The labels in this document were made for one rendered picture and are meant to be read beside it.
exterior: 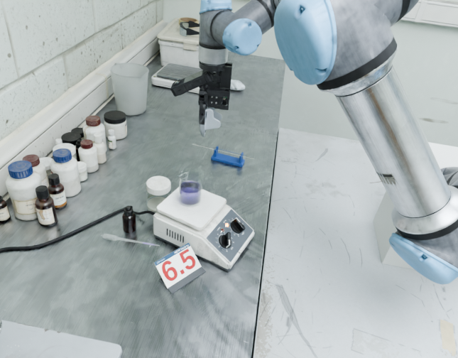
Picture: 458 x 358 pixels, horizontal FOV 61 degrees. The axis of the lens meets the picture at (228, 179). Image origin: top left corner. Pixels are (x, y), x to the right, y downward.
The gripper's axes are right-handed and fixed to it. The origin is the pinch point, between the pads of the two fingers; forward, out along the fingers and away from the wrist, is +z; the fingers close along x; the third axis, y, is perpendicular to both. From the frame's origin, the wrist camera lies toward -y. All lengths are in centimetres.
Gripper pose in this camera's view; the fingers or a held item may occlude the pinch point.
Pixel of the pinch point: (202, 130)
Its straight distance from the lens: 111.8
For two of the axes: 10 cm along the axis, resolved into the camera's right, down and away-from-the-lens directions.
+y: 10.0, 0.9, 0.0
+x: 0.5, -5.7, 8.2
